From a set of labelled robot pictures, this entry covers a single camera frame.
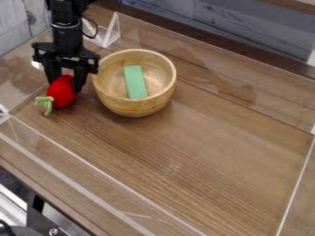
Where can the green rectangular block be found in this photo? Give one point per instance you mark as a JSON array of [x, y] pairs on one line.
[[135, 82]]

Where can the clear acrylic table wall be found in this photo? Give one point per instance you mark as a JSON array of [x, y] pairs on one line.
[[105, 207]]

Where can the clear acrylic corner bracket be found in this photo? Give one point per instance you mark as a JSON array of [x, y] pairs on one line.
[[100, 35]]

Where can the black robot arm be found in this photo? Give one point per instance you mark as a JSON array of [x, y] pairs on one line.
[[65, 52]]

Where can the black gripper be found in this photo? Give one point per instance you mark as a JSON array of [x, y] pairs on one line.
[[81, 60]]

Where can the black table leg bracket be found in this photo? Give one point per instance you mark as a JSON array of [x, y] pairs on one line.
[[36, 221]]

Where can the wooden bowl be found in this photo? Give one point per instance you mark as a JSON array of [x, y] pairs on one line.
[[160, 76]]

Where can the red plush strawberry toy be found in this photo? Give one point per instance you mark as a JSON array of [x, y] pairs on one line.
[[60, 96]]

